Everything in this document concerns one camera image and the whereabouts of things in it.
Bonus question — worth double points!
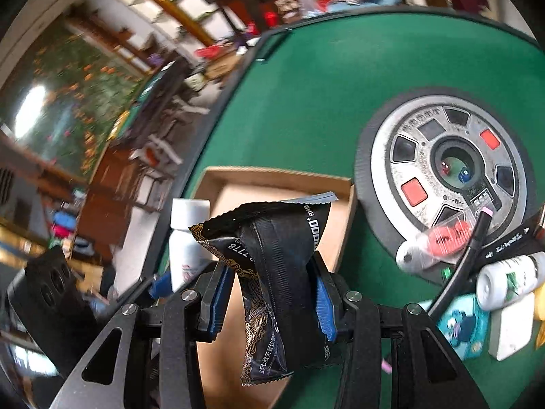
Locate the white green label bottle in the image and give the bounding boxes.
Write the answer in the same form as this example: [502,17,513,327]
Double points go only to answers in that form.
[476,252,544,311]

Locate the green mahjong table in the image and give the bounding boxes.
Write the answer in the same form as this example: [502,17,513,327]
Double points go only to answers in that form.
[175,11,544,408]

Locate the white plastic bottle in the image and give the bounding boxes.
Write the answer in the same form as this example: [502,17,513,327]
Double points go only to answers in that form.
[168,198,213,292]

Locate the clear bag red items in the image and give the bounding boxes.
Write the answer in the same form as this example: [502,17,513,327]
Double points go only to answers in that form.
[395,217,475,274]

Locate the teal cartoon tissue pack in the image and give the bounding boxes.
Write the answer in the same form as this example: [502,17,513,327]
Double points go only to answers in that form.
[437,293,489,360]

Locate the white square box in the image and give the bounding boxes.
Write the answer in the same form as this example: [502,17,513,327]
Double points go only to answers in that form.
[489,293,535,361]

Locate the cardboard tray box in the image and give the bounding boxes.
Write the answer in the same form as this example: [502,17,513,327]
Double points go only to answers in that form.
[191,166,355,408]

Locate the black snack packet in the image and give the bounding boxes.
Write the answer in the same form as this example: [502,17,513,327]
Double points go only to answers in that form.
[189,192,337,386]

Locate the black pen tube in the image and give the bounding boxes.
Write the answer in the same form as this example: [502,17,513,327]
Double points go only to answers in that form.
[428,207,494,323]

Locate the round mahjong table control panel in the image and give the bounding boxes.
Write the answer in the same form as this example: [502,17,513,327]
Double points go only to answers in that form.
[355,87,537,267]

